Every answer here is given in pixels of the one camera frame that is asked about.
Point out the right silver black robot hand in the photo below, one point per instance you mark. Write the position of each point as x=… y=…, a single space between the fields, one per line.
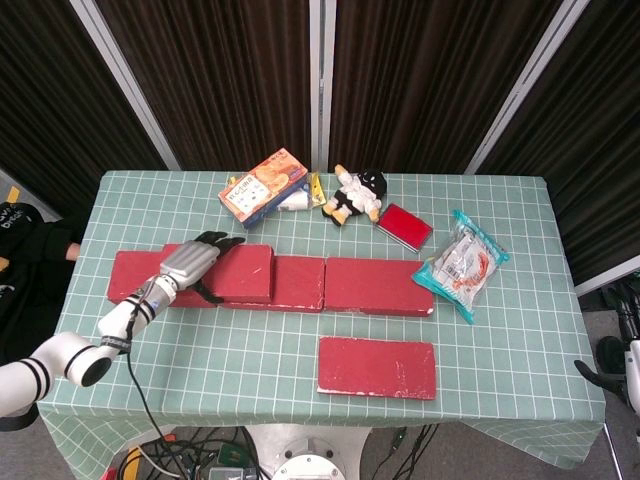
x=610 y=355

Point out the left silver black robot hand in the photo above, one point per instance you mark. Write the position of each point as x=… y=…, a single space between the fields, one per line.
x=190 y=262

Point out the red brick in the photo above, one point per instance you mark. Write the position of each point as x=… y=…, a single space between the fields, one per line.
x=245 y=275
x=130 y=275
x=300 y=280
x=375 y=367
x=375 y=285

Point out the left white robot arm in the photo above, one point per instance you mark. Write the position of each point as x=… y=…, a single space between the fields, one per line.
x=75 y=360

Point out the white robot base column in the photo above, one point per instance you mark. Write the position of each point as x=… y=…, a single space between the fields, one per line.
x=310 y=450

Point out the orange and blue cardboard box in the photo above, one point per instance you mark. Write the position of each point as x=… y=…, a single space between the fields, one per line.
x=260 y=187

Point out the green checkered tablecloth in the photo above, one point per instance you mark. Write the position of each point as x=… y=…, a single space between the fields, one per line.
x=225 y=360

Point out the small yellow packet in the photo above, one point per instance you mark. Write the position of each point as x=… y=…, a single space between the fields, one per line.
x=316 y=190

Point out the black clothing with white print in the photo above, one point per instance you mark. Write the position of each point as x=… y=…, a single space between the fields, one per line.
x=25 y=280

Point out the teal plastic snack bag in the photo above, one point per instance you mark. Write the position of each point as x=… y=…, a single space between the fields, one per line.
x=462 y=267

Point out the black and white plush doll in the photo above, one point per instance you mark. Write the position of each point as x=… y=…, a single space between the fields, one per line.
x=355 y=195

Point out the dark brown pleated curtain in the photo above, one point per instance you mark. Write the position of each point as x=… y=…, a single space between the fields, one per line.
x=595 y=150
x=430 y=85
x=225 y=80
x=55 y=100

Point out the green circuit board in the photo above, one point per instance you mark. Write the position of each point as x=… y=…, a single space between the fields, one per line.
x=230 y=455

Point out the red ink pad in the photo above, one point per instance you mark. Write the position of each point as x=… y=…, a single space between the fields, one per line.
x=405 y=226

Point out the grey partition post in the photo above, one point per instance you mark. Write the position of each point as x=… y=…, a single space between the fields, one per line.
x=321 y=85
x=125 y=80
x=530 y=80

